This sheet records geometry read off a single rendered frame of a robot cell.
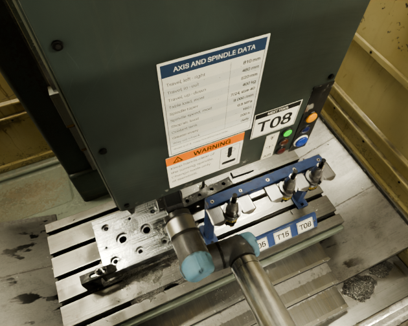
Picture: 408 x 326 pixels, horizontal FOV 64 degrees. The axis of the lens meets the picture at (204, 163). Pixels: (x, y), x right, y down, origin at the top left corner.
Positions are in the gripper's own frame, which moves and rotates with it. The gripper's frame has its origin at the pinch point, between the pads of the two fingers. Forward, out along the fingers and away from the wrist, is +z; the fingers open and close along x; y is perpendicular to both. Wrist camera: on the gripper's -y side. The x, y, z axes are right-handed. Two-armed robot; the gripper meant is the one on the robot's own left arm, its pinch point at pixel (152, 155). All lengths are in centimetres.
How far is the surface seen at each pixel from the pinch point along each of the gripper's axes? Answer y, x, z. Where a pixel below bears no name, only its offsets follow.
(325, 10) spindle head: -51, 24, -20
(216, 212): 24.8, 15.0, -13.7
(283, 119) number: -29.0, 22.8, -21.1
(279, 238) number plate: 53, 40, -24
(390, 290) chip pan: 79, 85, -60
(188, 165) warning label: -25.0, 3.0, -21.2
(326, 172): 25, 58, -15
